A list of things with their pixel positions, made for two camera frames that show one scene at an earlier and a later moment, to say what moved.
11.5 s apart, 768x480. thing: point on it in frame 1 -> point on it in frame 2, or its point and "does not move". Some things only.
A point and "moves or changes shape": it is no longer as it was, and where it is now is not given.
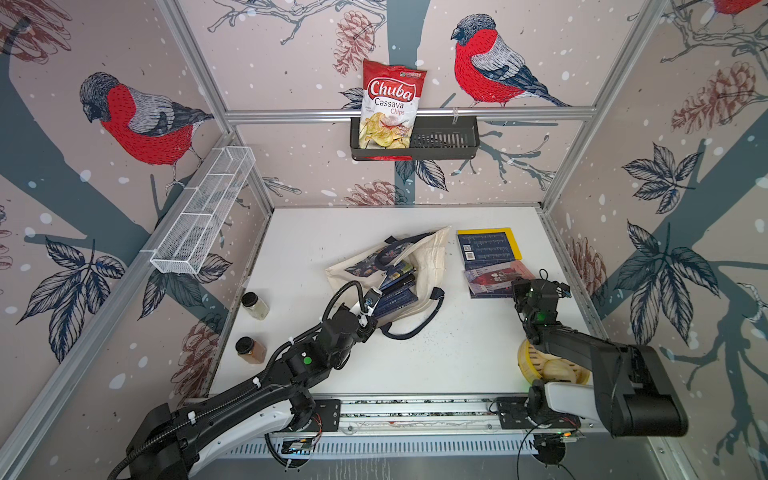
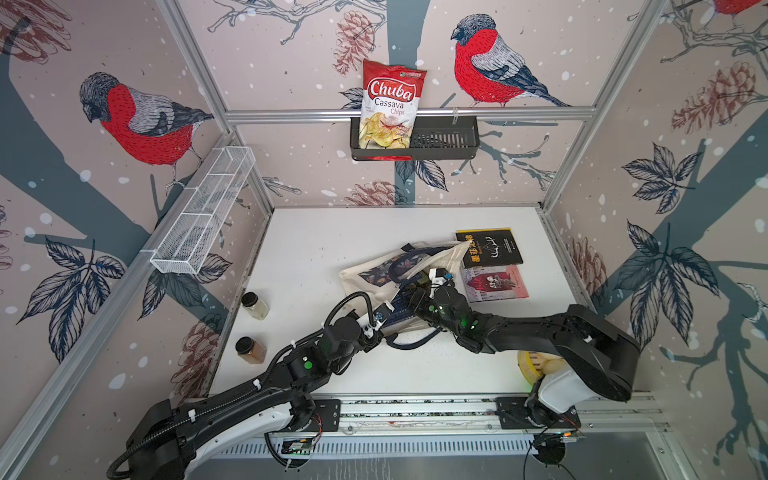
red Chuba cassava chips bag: [389, 103] does not move
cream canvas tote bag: [426, 252] moves or changes shape
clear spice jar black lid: [255, 305] does not move
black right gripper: [519, 287] -> [418, 295]
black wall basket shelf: [433, 138] does not move
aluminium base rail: [432, 415] does not move
